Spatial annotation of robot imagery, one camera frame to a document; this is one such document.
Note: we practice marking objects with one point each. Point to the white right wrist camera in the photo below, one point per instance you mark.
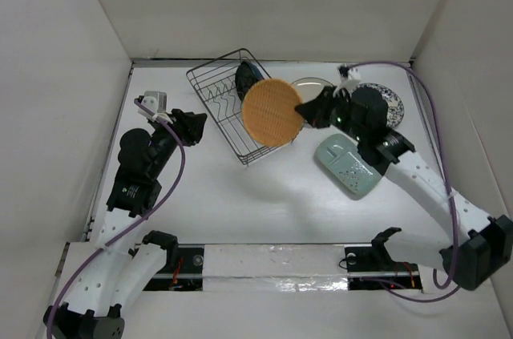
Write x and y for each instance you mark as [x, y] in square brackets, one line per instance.
[350, 77]

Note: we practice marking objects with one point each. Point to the dark blue shell plate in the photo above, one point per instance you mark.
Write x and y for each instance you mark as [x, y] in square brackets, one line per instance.
[247, 75]

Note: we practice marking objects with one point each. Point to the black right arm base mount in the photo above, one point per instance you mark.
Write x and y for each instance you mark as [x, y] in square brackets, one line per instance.
[365, 272]

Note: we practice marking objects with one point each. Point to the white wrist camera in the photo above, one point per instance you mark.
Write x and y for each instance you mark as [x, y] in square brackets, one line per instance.
[151, 103]
[350, 77]

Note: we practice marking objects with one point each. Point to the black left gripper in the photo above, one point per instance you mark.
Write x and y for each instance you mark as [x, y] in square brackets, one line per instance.
[188, 125]

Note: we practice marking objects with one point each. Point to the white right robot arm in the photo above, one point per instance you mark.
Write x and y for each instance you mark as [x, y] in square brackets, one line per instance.
[476, 246]

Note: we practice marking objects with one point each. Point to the blue floral round plate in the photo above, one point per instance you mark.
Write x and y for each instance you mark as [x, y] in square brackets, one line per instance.
[396, 109]

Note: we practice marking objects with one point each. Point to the silver foil covered bar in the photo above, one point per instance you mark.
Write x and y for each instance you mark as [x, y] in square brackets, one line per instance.
[275, 268]

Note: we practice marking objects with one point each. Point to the grey wire dish rack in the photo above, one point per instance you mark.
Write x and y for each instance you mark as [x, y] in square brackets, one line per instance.
[214, 83]

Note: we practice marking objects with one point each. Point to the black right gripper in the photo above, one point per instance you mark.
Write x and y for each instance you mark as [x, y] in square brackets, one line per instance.
[314, 110]

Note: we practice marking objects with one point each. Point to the orange woven round plate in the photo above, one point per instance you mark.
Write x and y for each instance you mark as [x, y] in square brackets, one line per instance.
[268, 112]

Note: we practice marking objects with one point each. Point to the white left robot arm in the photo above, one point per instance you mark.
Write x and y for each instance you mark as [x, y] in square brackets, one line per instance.
[94, 301]

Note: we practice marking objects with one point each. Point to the light green rectangular plate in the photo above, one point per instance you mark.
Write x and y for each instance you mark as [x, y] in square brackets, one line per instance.
[338, 155]

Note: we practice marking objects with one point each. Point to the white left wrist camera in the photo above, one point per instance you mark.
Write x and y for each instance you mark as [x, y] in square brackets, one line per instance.
[151, 103]

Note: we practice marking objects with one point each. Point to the beige tree pattern plate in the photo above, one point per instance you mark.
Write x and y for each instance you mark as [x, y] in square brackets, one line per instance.
[309, 88]

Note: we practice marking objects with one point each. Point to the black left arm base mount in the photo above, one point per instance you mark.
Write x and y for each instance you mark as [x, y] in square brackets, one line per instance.
[186, 274]

